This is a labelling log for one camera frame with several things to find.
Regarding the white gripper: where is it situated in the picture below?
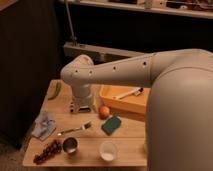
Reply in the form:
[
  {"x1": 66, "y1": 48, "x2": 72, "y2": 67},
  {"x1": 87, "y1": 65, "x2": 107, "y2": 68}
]
[{"x1": 72, "y1": 84, "x2": 94, "y2": 109}]

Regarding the orange apple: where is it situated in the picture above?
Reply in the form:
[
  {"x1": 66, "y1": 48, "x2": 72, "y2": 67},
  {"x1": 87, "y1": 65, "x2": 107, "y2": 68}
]
[{"x1": 99, "y1": 106, "x2": 110, "y2": 119}]

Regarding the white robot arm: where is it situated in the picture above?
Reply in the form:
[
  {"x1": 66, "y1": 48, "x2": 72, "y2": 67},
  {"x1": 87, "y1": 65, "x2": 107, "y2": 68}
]
[{"x1": 61, "y1": 49, "x2": 213, "y2": 171}]

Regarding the metal cup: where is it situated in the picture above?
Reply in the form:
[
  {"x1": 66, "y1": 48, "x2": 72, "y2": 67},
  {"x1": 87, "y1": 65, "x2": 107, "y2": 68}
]
[{"x1": 62, "y1": 137, "x2": 78, "y2": 154}]

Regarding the white plastic cup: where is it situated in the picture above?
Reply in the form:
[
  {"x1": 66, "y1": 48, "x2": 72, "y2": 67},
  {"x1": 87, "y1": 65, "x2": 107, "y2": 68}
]
[{"x1": 99, "y1": 141, "x2": 118, "y2": 162}]

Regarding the striped chocolate bar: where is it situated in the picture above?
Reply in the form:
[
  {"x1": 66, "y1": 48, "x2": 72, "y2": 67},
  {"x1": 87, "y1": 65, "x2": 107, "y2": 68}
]
[{"x1": 70, "y1": 104, "x2": 91, "y2": 113}]

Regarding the silver fork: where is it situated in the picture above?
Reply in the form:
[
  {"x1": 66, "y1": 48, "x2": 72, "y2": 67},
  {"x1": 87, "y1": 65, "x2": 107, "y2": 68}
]
[{"x1": 57, "y1": 122, "x2": 92, "y2": 136}]

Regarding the green sponge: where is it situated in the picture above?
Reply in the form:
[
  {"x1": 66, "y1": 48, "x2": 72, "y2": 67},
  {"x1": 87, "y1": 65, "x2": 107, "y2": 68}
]
[{"x1": 101, "y1": 116, "x2": 121, "y2": 135}]

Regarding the blue white cloth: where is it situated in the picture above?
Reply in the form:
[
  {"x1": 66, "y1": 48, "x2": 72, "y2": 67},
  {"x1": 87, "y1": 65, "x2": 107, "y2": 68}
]
[{"x1": 32, "y1": 111, "x2": 56, "y2": 141}]

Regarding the yellow tray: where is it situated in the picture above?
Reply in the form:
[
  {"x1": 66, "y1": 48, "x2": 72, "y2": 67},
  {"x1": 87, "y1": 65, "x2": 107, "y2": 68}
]
[{"x1": 99, "y1": 85, "x2": 150, "y2": 121}]

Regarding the white brush in tray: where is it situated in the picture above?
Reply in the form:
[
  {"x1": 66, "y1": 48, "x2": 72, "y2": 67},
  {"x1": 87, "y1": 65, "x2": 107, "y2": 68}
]
[{"x1": 113, "y1": 87, "x2": 143, "y2": 100}]

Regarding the purple grapes bunch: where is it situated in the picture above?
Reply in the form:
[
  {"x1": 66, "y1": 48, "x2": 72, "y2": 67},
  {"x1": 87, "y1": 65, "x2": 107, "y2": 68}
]
[{"x1": 33, "y1": 140, "x2": 62, "y2": 165}]

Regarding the grey metal rail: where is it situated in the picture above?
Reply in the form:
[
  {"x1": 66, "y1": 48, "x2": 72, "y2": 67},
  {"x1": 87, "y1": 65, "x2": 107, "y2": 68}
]
[{"x1": 63, "y1": 42, "x2": 142, "y2": 64}]

